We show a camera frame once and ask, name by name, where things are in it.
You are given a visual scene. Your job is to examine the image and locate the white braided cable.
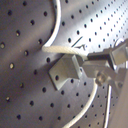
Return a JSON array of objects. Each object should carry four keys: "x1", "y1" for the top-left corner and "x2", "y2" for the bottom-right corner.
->
[{"x1": 41, "y1": 0, "x2": 100, "y2": 128}]

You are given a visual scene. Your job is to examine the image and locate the thin white wire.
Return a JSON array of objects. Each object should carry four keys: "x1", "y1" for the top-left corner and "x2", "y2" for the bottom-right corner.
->
[{"x1": 103, "y1": 84, "x2": 113, "y2": 128}]

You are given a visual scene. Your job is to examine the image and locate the metal cable clip bracket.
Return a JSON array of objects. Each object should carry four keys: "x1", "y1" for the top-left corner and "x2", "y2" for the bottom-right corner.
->
[{"x1": 49, "y1": 54, "x2": 84, "y2": 90}]

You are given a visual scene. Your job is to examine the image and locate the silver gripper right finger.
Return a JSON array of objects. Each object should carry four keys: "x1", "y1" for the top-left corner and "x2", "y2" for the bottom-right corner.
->
[{"x1": 87, "y1": 39, "x2": 128, "y2": 68}]

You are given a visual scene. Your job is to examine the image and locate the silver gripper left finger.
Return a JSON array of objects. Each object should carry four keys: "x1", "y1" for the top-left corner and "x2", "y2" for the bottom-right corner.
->
[{"x1": 82, "y1": 60, "x2": 127, "y2": 89}]

